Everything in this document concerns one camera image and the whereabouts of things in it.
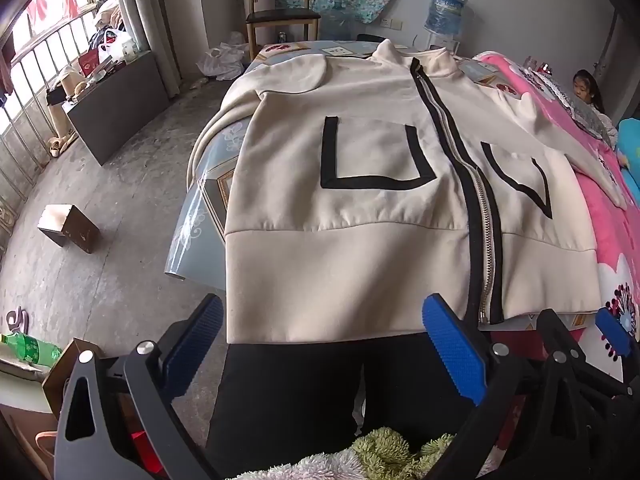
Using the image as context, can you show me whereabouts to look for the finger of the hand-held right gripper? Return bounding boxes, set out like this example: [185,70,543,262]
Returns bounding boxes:
[537,309,630,399]
[595,306,640,387]

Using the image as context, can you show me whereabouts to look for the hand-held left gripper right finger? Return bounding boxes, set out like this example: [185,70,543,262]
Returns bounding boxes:
[421,294,601,480]

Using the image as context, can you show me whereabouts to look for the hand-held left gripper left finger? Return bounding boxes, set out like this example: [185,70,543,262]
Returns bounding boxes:
[52,292,226,480]

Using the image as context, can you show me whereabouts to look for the cream jacket with black trim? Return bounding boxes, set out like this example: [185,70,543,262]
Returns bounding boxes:
[187,39,628,346]

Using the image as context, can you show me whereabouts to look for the hanging dark clothes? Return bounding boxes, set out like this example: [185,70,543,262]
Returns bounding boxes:
[0,30,16,106]

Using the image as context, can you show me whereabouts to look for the pink floral blanket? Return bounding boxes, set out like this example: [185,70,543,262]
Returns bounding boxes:
[470,50,640,376]

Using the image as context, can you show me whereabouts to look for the person's black pants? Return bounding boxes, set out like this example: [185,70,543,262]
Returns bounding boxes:
[205,332,501,480]

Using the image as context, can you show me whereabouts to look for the fluffy green and white garment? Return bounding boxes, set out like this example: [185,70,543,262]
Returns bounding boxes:
[240,427,456,480]

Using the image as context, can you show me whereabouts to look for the open brown carton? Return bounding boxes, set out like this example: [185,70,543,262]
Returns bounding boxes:
[42,338,101,416]

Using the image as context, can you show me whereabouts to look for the fruit print tablecloth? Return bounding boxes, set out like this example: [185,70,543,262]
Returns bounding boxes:
[165,39,626,381]

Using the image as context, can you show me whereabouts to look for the green plastic bottle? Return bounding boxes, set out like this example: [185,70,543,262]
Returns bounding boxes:
[0,331,63,368]

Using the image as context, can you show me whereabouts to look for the small brown wooden box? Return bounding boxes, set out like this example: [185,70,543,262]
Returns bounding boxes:
[37,203,101,255]

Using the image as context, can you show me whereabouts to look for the purple slipper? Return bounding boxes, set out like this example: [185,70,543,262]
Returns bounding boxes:
[5,307,31,333]

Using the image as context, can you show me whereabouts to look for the blue plush toy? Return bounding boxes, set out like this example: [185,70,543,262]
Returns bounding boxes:
[615,117,640,176]

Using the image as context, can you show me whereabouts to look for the dark grey cabinet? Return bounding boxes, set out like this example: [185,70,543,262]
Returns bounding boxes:
[47,52,171,166]

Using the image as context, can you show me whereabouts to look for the white plastic bag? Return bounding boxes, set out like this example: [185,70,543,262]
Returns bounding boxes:
[196,31,251,81]

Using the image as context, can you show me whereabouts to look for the red box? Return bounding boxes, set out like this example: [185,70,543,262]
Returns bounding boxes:
[79,50,103,78]

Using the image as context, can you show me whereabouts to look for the white water dispenser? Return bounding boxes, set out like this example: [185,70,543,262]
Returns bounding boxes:
[425,32,463,53]

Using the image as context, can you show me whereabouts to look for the white shopping bag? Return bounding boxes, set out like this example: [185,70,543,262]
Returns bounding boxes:
[97,27,138,63]

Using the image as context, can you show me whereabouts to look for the grey curtain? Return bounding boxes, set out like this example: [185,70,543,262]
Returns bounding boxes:
[115,0,183,101]

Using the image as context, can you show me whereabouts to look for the blue water jug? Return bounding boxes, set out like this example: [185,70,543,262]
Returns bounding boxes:
[425,0,468,36]

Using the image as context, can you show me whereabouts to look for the wooden chair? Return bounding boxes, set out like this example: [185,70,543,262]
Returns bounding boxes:
[242,0,321,58]

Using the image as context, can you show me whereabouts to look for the metal window railing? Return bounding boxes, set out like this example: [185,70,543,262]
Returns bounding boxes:
[0,2,108,241]

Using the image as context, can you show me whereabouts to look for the empty clear water jug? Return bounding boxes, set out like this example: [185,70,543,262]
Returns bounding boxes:
[320,2,358,41]

